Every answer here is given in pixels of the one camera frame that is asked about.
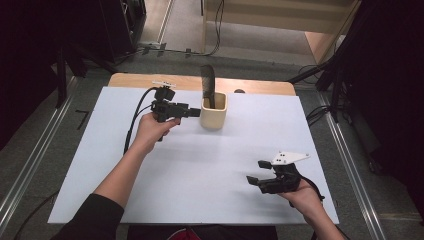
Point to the person's black sleeve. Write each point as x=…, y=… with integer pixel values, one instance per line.
x=93, y=220

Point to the dark grey spatula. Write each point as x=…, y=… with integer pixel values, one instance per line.
x=208, y=83

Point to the person's right hand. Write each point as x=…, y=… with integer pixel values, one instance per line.
x=305, y=200

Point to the metal floor rail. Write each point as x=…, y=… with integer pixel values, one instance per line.
x=353, y=166
x=33, y=161

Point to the black curtain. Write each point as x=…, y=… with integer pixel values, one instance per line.
x=26, y=50
x=390, y=83

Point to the person's black red clothing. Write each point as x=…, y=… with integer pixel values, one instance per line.
x=216, y=233

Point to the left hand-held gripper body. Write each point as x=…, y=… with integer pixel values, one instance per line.
x=166, y=110

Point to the black equipment cabinet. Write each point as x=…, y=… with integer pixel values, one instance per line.
x=123, y=26

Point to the beige square cup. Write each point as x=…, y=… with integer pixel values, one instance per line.
x=213, y=118

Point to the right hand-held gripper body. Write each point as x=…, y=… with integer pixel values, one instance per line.
x=283, y=183

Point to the white table mat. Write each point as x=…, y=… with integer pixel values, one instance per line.
x=206, y=160

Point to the person's left hand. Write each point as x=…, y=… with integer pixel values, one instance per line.
x=150, y=131

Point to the black metal stand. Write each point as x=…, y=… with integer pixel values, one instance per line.
x=335, y=86
x=61, y=80

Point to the wooden partition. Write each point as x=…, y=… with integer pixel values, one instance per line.
x=283, y=16

